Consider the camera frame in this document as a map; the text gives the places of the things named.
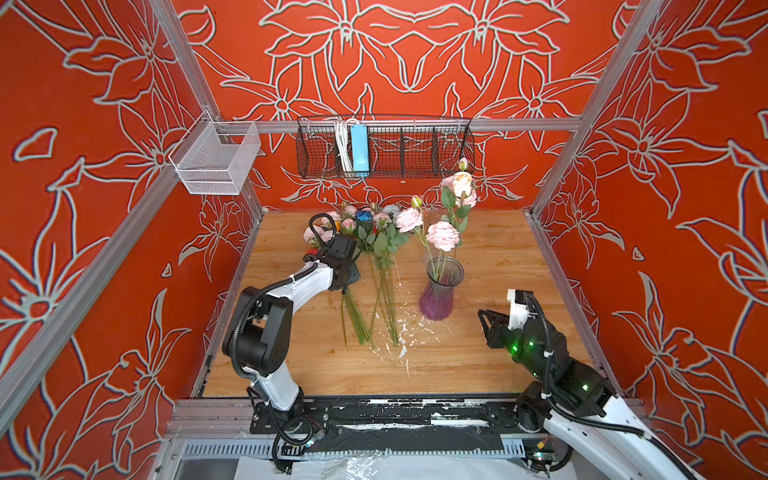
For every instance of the pink peony flower stem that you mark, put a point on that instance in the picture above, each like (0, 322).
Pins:
(413, 221)

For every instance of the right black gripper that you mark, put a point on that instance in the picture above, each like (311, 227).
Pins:
(499, 323)

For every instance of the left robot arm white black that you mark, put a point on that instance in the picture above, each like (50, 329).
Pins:
(258, 336)

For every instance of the black wire wall basket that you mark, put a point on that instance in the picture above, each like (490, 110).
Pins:
(400, 147)

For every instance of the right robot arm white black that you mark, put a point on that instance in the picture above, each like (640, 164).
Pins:
(572, 401)

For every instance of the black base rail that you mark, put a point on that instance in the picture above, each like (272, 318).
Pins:
(484, 425)

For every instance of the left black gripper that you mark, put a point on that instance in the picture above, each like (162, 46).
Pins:
(353, 274)

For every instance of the white mesh wall basket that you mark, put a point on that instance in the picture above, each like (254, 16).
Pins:
(216, 157)

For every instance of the purple glass fluted vase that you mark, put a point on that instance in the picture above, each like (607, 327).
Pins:
(437, 299)

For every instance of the light blue box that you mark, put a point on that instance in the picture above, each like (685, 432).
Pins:
(360, 149)

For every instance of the bunch of artificial flowers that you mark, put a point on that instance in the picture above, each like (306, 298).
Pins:
(379, 236)

